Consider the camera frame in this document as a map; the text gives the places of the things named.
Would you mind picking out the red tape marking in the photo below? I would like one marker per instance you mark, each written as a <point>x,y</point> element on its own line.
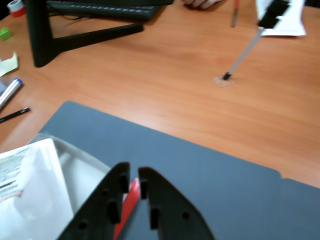
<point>128,207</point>

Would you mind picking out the pale yellow tape scrap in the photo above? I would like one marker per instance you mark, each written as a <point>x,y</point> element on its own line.
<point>8,65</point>

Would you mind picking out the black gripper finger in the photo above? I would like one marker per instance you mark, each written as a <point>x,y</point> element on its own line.
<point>175,212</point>
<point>97,205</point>

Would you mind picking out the green block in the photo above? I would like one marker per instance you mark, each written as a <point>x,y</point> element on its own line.
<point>5,34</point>

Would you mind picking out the silver marker with blue cap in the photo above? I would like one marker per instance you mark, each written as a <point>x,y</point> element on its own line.
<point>10,91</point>

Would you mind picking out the white gray paper box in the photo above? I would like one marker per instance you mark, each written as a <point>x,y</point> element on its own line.
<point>82,170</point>

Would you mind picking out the black camera on white pole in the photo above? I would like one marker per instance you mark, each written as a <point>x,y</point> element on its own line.
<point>272,13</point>

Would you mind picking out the white paper sheets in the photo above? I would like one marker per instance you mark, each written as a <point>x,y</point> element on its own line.
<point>295,22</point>

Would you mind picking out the red gray pen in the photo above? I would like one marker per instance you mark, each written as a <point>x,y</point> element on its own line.
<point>235,13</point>

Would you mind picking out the person's hand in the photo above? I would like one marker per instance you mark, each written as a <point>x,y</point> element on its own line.
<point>200,3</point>

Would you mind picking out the black monitor stand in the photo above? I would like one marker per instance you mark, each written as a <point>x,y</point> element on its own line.
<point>40,32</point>

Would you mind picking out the black pen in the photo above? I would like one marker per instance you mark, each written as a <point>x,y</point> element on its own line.
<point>15,114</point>

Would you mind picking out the white packaged sandwich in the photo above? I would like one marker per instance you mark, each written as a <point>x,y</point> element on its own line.
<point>35,195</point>

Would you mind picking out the red tape roll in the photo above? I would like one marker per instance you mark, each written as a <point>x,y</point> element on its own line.
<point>17,8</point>

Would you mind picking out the gray mat under white box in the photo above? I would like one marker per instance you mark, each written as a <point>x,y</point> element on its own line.
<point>200,175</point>

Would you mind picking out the black keyboard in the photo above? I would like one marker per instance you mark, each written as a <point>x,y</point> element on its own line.
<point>112,11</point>

